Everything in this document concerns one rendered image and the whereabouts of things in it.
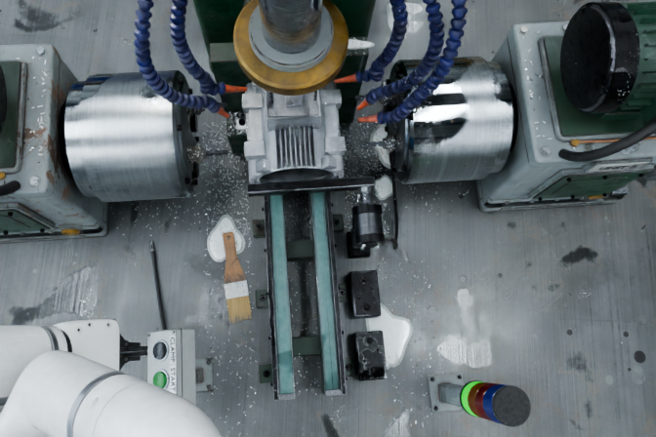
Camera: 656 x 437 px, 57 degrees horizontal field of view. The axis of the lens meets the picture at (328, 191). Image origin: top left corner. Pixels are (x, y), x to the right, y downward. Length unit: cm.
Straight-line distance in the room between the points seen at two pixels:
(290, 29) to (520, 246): 85
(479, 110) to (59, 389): 82
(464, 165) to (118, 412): 78
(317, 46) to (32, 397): 60
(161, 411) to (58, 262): 91
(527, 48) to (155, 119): 71
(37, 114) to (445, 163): 74
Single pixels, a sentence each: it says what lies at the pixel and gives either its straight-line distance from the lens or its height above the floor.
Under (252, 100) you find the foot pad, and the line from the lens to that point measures 122.
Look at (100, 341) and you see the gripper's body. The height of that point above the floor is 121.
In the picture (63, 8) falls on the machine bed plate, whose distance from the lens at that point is 173.
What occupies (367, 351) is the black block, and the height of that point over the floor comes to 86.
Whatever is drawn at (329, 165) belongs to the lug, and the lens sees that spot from 115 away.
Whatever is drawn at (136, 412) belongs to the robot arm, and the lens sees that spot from 64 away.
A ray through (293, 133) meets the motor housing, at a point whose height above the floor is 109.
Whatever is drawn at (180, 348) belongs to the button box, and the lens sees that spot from 113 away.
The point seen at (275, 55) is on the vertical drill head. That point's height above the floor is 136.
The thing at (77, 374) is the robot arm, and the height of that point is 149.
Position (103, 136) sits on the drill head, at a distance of 115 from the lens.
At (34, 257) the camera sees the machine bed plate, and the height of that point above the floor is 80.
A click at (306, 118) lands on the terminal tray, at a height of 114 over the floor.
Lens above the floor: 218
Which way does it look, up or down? 74 degrees down
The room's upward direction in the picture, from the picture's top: 11 degrees clockwise
